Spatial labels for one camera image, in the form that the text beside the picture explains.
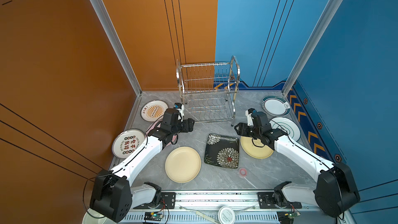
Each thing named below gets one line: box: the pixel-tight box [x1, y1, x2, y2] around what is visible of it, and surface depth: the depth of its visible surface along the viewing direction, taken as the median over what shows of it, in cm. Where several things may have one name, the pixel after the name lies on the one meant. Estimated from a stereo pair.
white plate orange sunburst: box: [140, 99, 169, 122], surface depth 112 cm
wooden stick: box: [195, 210, 221, 224], surface depth 71 cm
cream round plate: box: [164, 146, 202, 184], surface depth 86 cm
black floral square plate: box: [204, 133, 240, 169], surface depth 91 cm
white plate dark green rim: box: [261, 95, 291, 117], surface depth 114 cm
